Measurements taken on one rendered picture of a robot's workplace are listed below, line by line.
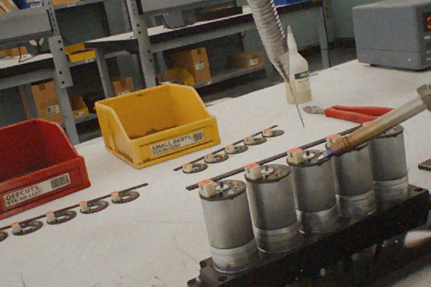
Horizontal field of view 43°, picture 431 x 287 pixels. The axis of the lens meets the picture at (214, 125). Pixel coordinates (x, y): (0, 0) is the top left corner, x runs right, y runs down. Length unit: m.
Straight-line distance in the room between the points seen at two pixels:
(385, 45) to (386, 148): 0.52
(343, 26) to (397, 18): 5.72
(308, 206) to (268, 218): 0.03
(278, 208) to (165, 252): 0.11
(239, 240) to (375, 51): 0.63
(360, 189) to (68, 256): 0.21
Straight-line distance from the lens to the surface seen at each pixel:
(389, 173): 0.34
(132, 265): 0.37
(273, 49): 0.26
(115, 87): 4.53
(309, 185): 0.30
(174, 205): 0.45
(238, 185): 0.28
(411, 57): 0.81
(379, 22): 0.85
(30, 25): 2.58
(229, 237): 0.28
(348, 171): 0.32
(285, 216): 0.29
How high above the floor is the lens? 0.91
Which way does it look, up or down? 14 degrees down
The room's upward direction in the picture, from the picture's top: 11 degrees counter-clockwise
